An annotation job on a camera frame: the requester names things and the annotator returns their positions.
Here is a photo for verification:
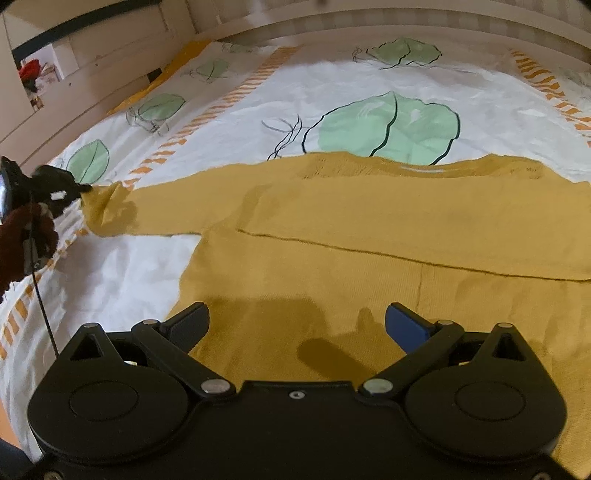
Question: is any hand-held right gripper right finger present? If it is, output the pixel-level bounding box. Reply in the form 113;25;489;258
358;302;529;398

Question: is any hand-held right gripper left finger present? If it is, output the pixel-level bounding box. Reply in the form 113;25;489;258
69;302;234;400

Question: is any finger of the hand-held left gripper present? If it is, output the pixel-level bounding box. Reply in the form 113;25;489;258
32;165;93;195
42;191;83;219

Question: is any yellow knit sweater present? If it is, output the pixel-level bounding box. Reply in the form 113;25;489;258
81;151;591;444

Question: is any red item on shelf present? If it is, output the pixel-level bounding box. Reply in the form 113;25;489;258
17;59;48;83

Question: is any yellow bed sheet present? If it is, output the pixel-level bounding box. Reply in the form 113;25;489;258
106;39;214;116

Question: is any white cabinet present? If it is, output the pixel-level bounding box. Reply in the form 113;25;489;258
0;0;197;162

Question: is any white leaf-print blanket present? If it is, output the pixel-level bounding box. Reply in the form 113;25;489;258
0;37;591;462

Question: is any beige bed headboard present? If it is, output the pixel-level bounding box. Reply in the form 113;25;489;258
191;0;591;70

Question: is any black cable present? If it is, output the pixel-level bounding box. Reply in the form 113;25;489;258
25;196;61;358

